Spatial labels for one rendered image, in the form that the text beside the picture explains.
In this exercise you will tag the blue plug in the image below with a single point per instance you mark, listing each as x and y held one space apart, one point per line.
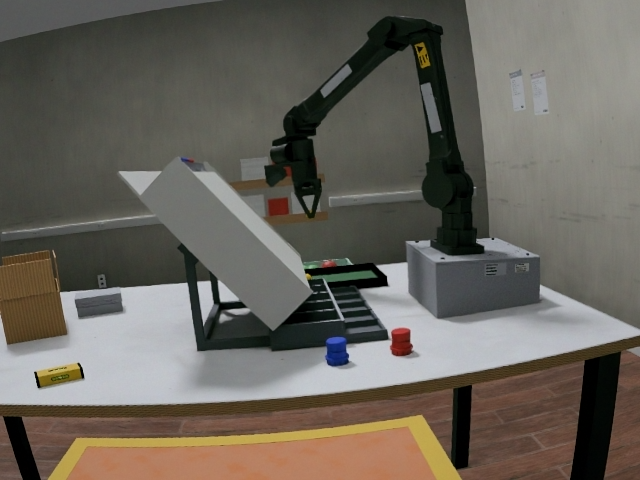
336 351

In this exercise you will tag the green tray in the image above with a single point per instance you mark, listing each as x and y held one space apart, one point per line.
363 276

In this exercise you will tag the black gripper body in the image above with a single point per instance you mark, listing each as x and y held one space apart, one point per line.
311 174

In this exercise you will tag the open brown cardboard box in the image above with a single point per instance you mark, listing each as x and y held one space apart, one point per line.
34 313

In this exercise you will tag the yellow pocket level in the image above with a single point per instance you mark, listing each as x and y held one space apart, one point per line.
59 374

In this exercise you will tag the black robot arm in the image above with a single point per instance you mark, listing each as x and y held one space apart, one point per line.
450 191

